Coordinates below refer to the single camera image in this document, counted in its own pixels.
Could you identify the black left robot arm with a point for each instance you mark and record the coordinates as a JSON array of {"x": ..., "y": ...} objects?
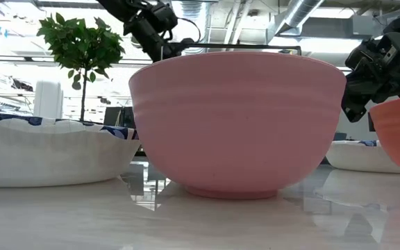
[{"x": 116, "y": 8}]

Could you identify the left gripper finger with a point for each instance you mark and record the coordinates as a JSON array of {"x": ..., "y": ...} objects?
[{"x": 184, "y": 50}]

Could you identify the silver ventilation duct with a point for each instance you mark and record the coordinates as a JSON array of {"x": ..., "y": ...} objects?
[{"x": 300, "y": 12}]

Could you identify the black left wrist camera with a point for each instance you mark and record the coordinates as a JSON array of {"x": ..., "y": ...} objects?
[{"x": 162, "y": 17}]

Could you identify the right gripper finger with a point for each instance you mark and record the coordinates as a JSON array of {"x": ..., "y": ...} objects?
[{"x": 356, "y": 104}]

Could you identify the black monitor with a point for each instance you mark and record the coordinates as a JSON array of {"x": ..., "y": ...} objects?
[{"x": 116, "y": 116}]

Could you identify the white rounded box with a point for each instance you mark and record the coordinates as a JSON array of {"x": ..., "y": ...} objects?
[{"x": 47, "y": 100}]

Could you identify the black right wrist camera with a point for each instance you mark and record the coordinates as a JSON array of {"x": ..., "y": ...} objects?
[{"x": 392, "y": 48}]

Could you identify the blue patterned paper bowl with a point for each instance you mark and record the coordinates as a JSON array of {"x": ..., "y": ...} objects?
[
  {"x": 356, "y": 158},
  {"x": 47, "y": 156}
]

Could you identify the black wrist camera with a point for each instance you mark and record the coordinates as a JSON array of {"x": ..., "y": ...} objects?
[
  {"x": 162, "y": 17},
  {"x": 392, "y": 48}
]

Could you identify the green leafy plant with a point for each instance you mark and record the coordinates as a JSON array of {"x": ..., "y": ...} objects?
[{"x": 82, "y": 45}]

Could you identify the pink plastic bowl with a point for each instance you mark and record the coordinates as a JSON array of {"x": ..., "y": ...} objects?
[{"x": 238, "y": 132}]

